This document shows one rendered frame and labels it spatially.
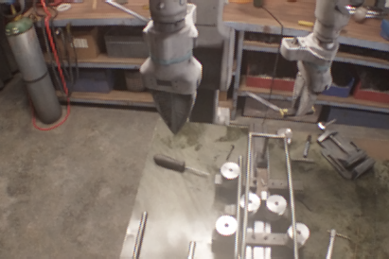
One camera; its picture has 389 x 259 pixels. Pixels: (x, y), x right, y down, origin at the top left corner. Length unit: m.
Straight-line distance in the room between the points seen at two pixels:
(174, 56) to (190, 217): 0.48
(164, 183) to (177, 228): 0.15
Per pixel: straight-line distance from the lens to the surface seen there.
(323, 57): 0.68
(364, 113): 2.58
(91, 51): 2.26
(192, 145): 0.97
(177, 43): 0.47
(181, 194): 0.86
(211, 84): 1.10
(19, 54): 2.23
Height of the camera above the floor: 1.61
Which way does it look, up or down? 45 degrees down
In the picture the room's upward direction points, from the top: straight up
